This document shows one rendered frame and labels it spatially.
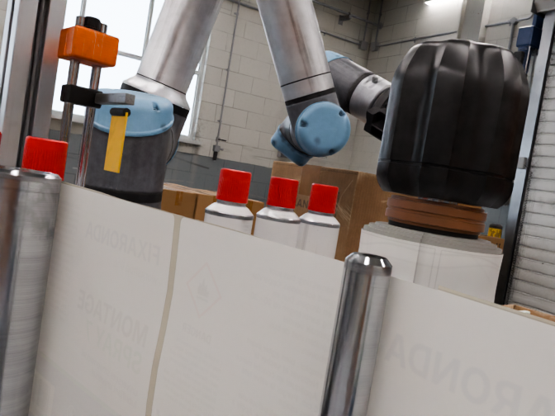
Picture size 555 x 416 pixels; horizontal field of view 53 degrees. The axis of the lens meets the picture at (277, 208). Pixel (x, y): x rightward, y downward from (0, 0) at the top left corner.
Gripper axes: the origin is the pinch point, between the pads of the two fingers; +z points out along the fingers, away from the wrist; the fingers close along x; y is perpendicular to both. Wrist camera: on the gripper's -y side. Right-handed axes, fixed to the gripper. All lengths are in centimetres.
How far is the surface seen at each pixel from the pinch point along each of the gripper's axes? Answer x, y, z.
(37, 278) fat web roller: 30, 61, 5
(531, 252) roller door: -312, -309, -67
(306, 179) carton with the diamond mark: -22.0, 5.9, -32.7
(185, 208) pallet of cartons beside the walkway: -217, -64, -218
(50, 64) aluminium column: 21, 48, -29
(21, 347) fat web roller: 27, 63, 6
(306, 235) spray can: 1.8, 31.5, -6.6
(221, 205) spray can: 10.5, 41.0, -9.8
